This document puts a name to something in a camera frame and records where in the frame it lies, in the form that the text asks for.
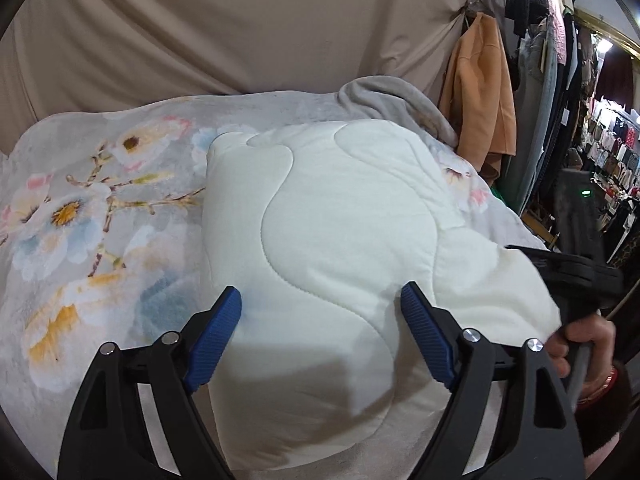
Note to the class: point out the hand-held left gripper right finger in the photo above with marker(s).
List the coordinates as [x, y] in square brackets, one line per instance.
[430, 340]

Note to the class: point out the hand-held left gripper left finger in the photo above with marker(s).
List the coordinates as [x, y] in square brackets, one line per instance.
[215, 335]

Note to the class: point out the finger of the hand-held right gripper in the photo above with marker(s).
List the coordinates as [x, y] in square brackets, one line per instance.
[537, 256]

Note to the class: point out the white quilted blanket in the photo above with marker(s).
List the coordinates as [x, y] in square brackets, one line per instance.
[350, 240]

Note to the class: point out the person's right forearm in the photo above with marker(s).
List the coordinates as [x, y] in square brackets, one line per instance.
[607, 420]

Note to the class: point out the rack of dark hanging clothes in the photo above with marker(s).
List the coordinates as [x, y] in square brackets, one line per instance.
[545, 60]

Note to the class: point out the person's right hand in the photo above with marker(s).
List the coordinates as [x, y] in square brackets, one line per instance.
[597, 340]

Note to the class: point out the shop clothing display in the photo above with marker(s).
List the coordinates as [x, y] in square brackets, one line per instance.
[615, 150]

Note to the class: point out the grey floral blanket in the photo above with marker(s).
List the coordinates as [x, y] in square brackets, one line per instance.
[90, 220]

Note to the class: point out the orange hanging garment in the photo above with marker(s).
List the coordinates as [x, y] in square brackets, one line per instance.
[480, 90]

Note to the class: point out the grey fleece cloth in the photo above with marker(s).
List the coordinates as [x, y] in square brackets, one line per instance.
[390, 100]

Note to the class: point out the beige backdrop curtain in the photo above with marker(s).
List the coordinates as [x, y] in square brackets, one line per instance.
[225, 20]

